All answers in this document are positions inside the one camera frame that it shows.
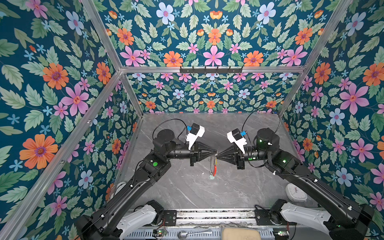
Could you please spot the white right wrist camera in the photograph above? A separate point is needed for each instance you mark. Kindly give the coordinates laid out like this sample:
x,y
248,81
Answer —
x,y
237,137

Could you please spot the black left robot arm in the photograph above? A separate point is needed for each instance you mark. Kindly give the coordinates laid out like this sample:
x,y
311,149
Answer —
x,y
149,171

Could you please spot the aluminium frame post back left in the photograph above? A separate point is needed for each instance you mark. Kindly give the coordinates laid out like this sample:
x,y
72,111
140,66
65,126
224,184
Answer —
x,y
98,24

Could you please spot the aluminium frame post back right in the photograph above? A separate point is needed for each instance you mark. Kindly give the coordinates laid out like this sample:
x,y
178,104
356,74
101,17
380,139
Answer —
x,y
336,17

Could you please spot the aluminium left diagonal bar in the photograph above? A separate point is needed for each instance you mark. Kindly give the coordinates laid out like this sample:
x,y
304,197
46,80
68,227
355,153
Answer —
x,y
33,198

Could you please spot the metal spoon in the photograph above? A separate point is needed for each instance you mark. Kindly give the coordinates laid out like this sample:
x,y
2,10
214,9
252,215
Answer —
x,y
182,235

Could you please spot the large keyring with red grip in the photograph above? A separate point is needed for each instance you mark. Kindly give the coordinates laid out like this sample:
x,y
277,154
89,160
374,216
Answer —
x,y
214,165

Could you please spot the round white alarm clock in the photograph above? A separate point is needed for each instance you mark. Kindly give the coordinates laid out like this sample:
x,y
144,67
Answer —
x,y
118,187

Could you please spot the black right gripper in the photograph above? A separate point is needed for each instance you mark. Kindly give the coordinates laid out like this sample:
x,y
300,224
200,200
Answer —
x,y
236,155

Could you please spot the black hook rail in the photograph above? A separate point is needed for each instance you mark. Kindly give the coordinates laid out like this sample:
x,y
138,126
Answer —
x,y
211,70

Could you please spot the white square clock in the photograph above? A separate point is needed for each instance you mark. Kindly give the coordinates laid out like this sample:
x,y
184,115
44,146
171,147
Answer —
x,y
295,194

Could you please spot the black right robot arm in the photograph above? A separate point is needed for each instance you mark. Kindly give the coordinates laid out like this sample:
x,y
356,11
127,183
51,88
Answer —
x,y
341,218

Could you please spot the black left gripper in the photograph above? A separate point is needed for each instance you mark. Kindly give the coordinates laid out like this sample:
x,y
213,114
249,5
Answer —
x,y
196,152

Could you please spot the beige foam pad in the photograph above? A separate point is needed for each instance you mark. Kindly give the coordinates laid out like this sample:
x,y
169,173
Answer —
x,y
240,234

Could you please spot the aluminium horizontal back bar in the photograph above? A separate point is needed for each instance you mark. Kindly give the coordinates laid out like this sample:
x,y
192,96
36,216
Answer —
x,y
267,69

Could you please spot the aluminium frame post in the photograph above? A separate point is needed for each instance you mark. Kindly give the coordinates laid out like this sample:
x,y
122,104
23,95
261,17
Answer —
x,y
98,24
336,17

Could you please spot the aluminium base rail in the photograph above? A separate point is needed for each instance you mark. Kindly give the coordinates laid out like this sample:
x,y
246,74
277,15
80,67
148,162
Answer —
x,y
216,216

